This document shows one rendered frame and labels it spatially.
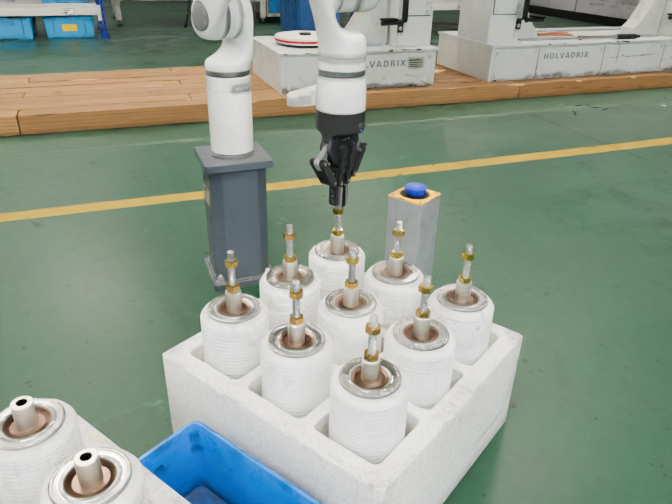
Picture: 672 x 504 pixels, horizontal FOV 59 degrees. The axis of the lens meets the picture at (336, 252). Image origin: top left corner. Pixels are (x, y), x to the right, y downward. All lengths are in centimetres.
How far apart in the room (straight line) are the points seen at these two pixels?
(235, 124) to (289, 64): 161
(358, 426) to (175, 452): 28
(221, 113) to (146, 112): 145
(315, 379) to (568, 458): 46
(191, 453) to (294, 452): 19
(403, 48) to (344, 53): 223
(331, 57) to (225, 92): 43
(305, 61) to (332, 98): 201
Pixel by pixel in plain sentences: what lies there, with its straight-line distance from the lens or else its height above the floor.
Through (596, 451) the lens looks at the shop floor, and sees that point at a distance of 109.
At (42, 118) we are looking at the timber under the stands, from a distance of 271.
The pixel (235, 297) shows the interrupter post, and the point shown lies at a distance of 83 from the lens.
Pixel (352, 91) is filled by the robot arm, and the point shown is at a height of 53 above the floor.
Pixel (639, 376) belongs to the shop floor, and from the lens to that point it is 128.
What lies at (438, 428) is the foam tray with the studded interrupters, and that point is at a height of 18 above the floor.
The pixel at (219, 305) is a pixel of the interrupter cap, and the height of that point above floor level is 25.
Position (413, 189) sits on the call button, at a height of 33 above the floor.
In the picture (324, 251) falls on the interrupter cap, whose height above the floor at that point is 25.
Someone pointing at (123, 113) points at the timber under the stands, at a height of 6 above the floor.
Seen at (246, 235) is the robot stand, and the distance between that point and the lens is 135.
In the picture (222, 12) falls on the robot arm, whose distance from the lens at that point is 121.
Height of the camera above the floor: 71
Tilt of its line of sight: 27 degrees down
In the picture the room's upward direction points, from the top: 2 degrees clockwise
